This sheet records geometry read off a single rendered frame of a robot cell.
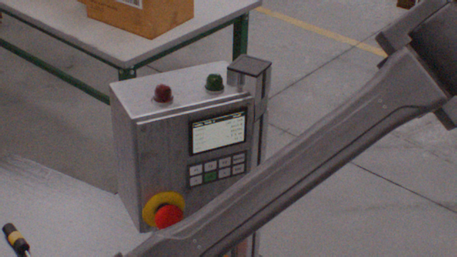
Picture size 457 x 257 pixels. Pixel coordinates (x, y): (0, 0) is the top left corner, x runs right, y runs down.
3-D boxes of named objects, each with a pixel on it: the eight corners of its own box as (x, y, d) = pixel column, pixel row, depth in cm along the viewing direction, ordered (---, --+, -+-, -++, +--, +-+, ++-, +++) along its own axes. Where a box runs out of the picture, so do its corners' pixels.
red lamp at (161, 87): (149, 98, 83) (148, 82, 81) (169, 93, 84) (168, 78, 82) (157, 108, 81) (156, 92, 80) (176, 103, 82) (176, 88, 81)
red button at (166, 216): (149, 201, 86) (158, 215, 84) (176, 194, 88) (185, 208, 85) (151, 223, 88) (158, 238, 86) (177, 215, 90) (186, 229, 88)
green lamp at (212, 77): (201, 87, 85) (201, 71, 84) (219, 83, 86) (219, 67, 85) (209, 96, 83) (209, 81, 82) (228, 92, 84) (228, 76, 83)
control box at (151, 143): (117, 195, 96) (107, 82, 86) (222, 166, 103) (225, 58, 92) (140, 239, 89) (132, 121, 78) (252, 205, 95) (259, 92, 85)
